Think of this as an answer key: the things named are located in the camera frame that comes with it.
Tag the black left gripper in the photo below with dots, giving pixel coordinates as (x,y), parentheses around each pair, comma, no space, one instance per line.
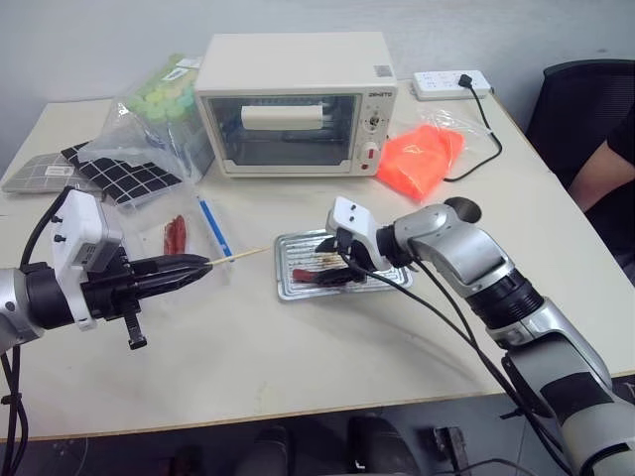
(111,292)

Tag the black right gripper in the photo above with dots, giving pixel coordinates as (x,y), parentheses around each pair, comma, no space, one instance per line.
(358,255)

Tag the red sausage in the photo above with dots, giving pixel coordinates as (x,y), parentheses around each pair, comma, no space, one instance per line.
(305,275)

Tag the wooden skewer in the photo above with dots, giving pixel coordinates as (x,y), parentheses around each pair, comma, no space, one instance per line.
(243,255)

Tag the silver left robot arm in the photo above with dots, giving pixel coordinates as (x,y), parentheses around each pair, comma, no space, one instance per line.
(30,297)

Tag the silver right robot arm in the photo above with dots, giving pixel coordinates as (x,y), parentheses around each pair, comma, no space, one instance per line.
(496,277)

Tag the silver metal baking tray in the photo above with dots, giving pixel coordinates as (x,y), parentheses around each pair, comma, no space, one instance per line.
(297,248)

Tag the red sausages in clear bag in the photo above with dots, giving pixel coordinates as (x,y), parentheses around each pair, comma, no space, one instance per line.
(174,235)

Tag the blue white pen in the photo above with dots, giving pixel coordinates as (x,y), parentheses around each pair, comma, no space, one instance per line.
(213,228)

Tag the black white checkered mat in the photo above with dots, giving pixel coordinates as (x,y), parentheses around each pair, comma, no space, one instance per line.
(124,173)

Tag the orange cloth in plastic bag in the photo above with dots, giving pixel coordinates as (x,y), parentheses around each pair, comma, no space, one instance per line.
(421,158)

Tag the bag of green cups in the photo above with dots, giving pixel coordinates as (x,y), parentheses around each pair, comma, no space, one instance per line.
(164,104)

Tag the grey adhesive pad sheet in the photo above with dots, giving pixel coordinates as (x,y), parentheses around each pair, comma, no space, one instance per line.
(35,171)

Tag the cream toaster oven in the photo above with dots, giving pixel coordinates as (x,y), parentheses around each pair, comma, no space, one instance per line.
(297,89)

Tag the white power strip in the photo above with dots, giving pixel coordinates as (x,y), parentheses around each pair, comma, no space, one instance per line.
(441,83)

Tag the small black block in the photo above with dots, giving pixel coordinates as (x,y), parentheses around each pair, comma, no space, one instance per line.
(450,446)

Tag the black office chair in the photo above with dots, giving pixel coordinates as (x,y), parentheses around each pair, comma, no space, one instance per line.
(570,99)

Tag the person in black clothes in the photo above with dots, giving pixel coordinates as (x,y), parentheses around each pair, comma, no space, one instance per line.
(607,163)

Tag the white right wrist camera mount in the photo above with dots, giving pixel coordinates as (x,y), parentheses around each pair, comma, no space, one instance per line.
(354,218)

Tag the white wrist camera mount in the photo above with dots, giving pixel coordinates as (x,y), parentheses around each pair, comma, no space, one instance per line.
(354,218)
(79,223)

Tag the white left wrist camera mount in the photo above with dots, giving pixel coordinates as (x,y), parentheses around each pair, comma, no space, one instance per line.
(79,223)

